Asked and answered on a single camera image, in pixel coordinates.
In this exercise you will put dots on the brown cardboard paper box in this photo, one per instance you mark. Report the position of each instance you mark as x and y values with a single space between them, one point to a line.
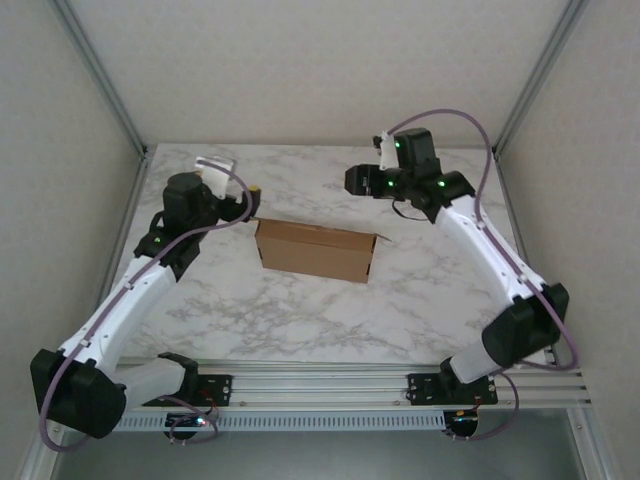
315 250

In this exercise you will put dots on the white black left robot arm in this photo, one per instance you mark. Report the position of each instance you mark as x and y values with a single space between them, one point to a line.
115 325

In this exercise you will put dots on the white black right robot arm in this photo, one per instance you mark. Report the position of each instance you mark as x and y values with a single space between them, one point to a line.
520 335

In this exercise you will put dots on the small lit controller board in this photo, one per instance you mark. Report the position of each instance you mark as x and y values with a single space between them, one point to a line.
192 422
462 417

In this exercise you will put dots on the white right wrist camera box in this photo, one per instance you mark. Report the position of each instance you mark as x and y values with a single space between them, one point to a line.
387 152

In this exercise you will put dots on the aluminium table side rail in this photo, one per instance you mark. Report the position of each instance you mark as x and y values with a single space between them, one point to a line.
520 240
127 210

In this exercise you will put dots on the aluminium frame post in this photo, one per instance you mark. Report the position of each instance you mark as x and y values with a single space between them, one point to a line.
540 75
100 75

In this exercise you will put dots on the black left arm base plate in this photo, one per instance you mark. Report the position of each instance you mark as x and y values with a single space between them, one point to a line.
220 387

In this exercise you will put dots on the aluminium mounting rail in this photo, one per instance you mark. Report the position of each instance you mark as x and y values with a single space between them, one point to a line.
320 387

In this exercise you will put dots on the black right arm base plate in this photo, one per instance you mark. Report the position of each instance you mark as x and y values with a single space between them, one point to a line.
420 387

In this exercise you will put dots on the aluminium lower frame bar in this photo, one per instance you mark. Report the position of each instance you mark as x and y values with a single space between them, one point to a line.
32 462
592 450

